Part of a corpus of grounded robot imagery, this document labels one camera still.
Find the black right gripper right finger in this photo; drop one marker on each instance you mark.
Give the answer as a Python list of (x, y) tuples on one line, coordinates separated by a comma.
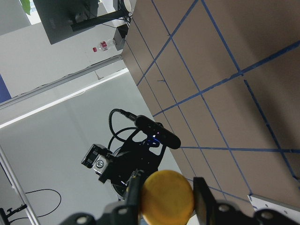
[(205, 203)]

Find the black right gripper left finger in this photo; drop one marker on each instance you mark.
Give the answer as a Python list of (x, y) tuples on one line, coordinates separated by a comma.
[(132, 216)]

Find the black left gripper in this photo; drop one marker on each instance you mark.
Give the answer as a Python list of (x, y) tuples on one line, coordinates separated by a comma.
[(145, 155)]

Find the black computer monitor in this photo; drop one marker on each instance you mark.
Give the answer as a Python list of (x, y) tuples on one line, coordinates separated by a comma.
[(63, 19)]

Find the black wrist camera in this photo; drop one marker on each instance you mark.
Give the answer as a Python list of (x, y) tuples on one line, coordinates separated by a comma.
[(158, 132)]

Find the yellow push button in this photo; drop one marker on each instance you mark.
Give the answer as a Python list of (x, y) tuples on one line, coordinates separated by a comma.
[(167, 199)]

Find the clear plastic bottle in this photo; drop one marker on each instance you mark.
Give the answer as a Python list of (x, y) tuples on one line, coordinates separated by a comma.
[(104, 46)]

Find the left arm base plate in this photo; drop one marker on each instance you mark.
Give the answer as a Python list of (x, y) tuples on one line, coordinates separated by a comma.
[(260, 202)]

